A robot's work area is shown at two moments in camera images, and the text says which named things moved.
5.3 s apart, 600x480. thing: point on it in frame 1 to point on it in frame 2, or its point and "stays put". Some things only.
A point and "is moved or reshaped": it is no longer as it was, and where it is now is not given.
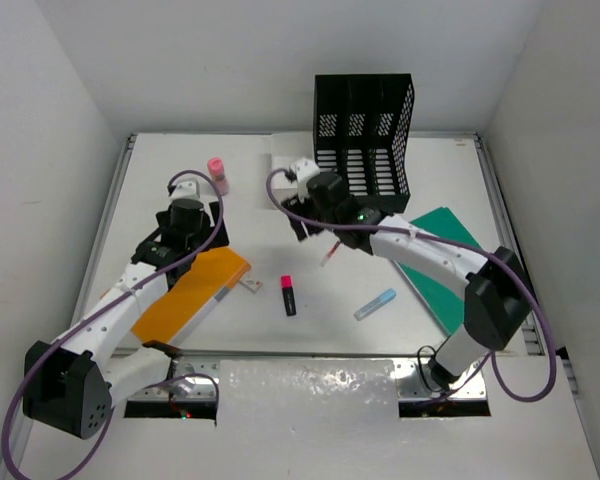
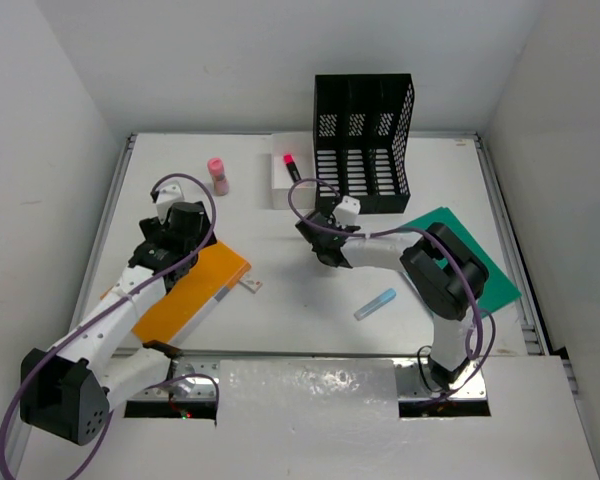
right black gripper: (295, 206) to (330, 220)
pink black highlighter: (288, 295) is moved or reshaped
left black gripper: (209, 231) stays put
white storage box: (288, 148) stays put
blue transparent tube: (383, 299) stays put
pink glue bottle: (216, 170) stays put
